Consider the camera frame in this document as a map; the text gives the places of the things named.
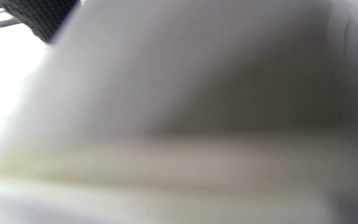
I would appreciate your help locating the person's right hand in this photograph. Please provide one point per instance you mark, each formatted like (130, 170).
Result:
(39, 15)

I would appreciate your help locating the spiral notebook with clear cover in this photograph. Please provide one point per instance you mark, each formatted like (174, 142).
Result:
(179, 109)

